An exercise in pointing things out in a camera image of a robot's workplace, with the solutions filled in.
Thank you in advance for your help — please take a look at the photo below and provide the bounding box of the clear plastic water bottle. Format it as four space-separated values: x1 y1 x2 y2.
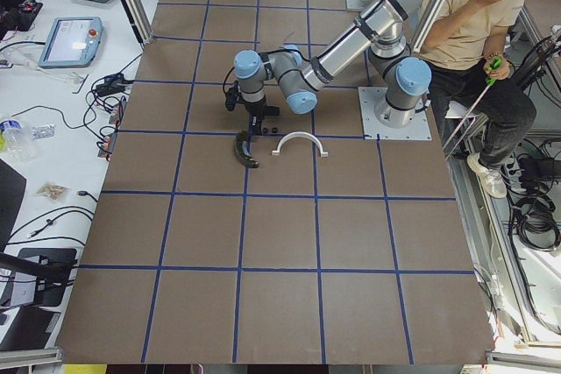
1 117 38 162

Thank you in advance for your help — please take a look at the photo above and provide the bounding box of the olive green curved part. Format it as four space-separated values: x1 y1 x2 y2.
233 131 259 169

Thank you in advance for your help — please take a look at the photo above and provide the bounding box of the green handled tool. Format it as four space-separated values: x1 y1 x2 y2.
486 55 503 87

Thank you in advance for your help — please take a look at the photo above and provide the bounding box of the seated person beige shirt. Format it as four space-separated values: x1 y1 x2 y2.
420 0 536 199

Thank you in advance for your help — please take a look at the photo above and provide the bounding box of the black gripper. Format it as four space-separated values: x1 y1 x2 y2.
245 100 280 135

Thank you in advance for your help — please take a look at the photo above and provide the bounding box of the bag of small parts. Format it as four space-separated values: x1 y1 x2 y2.
36 181 69 201

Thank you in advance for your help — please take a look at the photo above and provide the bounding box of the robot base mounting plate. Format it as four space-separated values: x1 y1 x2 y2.
359 87 432 141

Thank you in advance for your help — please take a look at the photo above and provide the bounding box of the white curved plastic bracket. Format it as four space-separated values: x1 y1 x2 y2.
271 131 330 158

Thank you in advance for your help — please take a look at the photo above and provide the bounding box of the blue teach pendant front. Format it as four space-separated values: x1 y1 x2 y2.
39 17 103 69

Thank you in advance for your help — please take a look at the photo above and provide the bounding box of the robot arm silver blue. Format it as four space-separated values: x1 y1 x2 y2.
224 0 431 135

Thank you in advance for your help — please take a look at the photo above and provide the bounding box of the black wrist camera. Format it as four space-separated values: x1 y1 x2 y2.
224 81 240 111

